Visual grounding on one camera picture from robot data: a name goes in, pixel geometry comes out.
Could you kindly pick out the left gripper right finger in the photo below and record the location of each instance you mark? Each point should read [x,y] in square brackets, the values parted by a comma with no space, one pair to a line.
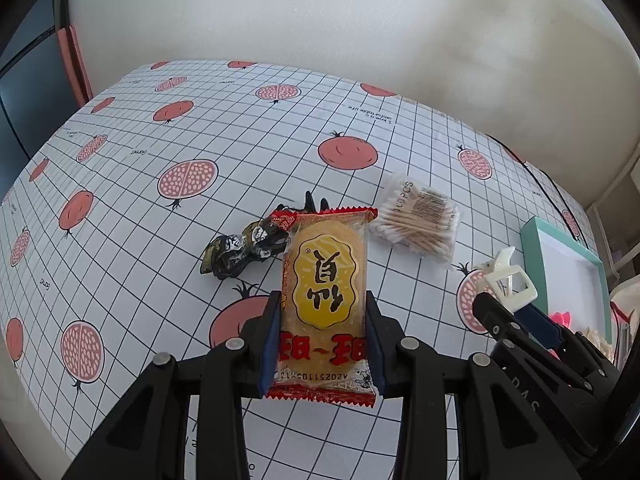
[375,353]

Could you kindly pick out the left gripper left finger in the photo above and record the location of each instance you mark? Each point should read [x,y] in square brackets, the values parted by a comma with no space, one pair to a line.
[269,333]

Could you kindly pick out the orange rice cracker packet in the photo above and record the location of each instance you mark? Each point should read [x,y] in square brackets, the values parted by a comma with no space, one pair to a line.
[322,354]

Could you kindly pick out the black foil candy wrapper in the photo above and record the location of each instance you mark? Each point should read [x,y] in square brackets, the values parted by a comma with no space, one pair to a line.
[226,256]

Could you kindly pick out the cotton swab bag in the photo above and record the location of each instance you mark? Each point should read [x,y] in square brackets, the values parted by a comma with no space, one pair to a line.
[413,215]

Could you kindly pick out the cream hair claw clip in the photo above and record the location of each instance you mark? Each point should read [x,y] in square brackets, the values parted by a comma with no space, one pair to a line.
[507,281]

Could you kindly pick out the pink hair roller clip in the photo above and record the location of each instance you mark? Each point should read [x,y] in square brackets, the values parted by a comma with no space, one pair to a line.
[561,318]

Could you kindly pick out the cream lace scrunchie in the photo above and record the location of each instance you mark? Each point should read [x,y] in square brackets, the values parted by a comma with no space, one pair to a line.
[598,341]

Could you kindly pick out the teal cardboard tray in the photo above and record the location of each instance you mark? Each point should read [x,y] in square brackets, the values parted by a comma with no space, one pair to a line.
[567,276]

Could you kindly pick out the pomegranate grid tablecloth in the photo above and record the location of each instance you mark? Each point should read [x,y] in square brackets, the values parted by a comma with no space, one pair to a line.
[103,232]

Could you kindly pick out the white shelf unit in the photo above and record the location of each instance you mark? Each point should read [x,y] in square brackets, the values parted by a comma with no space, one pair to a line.
[614,218]

